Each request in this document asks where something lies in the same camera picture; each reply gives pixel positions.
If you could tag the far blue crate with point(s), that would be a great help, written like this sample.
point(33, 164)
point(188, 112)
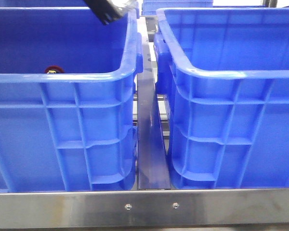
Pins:
point(149, 7)

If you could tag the red mushroom push button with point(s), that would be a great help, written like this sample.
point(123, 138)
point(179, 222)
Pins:
point(54, 69)

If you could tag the left blue plastic bin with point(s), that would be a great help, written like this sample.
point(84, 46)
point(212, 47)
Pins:
point(72, 131)

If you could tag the blue bin behind left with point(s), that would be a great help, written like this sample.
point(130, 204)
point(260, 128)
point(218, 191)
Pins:
point(42, 3)

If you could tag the blue plastic bin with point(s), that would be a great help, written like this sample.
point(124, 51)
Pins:
point(224, 73)
point(72, 131)

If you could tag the dark blue divider rail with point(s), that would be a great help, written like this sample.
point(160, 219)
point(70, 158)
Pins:
point(152, 168)

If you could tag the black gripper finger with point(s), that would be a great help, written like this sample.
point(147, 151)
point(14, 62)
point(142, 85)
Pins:
point(105, 10)

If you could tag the right blue plastic bin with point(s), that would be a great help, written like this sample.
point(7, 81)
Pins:
point(224, 73)

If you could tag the stainless steel front rail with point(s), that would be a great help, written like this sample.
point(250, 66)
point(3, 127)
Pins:
point(157, 208)

